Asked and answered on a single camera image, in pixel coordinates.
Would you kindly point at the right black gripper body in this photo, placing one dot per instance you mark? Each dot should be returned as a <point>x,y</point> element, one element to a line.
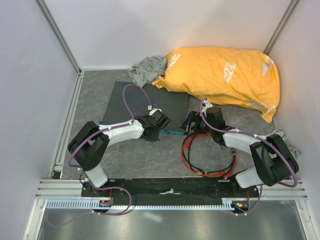
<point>201,126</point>

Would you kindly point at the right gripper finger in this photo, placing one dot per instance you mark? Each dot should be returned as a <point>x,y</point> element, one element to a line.
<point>189,129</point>
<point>185,126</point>

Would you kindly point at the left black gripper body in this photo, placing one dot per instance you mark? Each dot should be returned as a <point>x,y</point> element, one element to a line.
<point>154,137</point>

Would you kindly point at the dark grey network switch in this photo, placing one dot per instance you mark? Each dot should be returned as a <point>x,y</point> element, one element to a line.
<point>173,104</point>

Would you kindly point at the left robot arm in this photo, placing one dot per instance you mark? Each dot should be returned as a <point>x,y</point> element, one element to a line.
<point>89,145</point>

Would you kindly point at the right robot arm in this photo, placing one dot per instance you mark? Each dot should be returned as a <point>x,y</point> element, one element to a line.
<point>273,162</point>

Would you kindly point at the grey cloth at back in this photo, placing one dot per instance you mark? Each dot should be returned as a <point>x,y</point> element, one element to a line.
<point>148,70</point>

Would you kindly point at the grey cloth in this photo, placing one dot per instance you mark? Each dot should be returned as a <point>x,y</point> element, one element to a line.
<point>295,151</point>
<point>148,70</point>

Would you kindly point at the grey cloth at right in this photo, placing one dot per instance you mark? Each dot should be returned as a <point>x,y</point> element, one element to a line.
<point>295,151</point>

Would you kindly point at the yellow printed fabric bag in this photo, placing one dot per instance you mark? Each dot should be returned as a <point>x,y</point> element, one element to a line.
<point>224,76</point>

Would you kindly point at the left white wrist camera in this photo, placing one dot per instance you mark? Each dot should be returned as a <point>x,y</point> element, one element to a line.
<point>156,113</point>

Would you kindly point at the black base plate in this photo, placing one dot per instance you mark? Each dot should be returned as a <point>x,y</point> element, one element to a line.
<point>188,191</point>

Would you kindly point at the slotted cable duct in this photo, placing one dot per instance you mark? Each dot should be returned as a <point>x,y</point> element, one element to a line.
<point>106,204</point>

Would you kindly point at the aluminium frame rail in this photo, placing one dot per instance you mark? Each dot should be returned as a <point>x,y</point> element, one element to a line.
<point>38,209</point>

